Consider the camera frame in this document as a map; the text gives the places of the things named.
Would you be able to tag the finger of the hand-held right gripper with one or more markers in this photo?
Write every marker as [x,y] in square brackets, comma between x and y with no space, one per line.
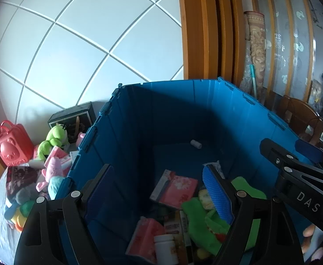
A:
[309,150]
[285,158]

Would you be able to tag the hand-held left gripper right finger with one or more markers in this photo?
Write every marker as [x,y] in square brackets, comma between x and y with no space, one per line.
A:
[216,196]

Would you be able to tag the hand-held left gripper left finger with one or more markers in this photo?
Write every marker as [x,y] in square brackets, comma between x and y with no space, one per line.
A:
[103,187]

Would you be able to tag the pink pig plush teal dress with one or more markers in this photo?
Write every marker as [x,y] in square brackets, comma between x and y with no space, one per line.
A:
[53,171]

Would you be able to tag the blue plastic crate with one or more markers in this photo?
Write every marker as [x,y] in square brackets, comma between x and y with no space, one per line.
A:
[164,121]

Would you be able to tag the person's right hand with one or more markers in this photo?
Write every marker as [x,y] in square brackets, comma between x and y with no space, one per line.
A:
[309,230]

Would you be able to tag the yellow snack packet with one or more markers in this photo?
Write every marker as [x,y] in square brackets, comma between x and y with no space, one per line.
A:
[205,198]

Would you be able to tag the clear plastic wrapper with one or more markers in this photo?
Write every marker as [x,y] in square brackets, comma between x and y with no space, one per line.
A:
[218,168]

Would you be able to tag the green plush toy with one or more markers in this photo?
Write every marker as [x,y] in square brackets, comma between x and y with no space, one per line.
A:
[205,226]

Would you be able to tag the wooden chair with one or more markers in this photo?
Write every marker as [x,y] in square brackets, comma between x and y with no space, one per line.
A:
[302,116]

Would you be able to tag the blue white medicine box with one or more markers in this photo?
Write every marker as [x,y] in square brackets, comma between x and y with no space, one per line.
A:
[74,156]

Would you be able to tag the white pink barcode tissue pack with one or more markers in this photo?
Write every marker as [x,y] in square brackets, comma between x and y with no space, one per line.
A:
[65,162]

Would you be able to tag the brown carton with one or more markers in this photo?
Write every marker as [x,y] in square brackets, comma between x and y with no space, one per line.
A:
[178,226]

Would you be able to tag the tiny white bottle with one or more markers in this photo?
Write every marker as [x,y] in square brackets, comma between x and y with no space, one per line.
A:
[196,143]

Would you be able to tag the green frog plush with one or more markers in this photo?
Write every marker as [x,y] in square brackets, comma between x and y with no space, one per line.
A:
[55,136]

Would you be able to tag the white plastic bottle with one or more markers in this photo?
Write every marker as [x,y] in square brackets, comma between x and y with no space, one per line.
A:
[35,164]

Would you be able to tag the white pill bottle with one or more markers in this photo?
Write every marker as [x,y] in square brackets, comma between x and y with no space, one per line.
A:
[165,249]

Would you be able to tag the small pink flowered tissue pack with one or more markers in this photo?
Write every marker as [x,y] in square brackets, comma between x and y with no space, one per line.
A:
[36,151]

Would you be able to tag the dark patterned gift box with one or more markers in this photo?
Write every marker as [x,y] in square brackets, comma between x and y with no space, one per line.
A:
[81,113]

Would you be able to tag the dark lettered cloth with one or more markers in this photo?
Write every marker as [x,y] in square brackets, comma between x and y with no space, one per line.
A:
[20,178]

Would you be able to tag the multicoloured plush toy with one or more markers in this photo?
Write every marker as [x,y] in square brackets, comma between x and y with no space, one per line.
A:
[19,209]

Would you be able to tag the red bear-face carry case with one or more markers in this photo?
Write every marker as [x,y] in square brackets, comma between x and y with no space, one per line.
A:
[13,146]

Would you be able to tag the rolled patterned carpet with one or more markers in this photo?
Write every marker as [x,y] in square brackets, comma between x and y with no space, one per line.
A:
[256,49]

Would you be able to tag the frosted glass door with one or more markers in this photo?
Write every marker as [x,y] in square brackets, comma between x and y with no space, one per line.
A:
[288,33]

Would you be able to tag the wooden door frame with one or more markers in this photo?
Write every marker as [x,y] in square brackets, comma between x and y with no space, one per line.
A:
[205,27]

